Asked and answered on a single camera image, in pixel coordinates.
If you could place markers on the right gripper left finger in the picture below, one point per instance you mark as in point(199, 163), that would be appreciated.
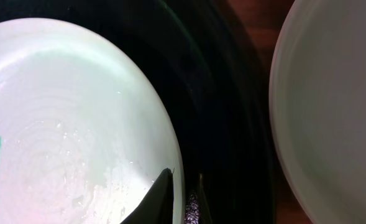
point(157, 205)

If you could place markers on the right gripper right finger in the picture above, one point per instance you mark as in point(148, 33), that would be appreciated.
point(197, 209)

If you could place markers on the mint green plate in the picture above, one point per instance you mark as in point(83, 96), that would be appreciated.
point(317, 101)
point(84, 134)

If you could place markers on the black round tray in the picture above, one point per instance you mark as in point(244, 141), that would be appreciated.
point(187, 51)

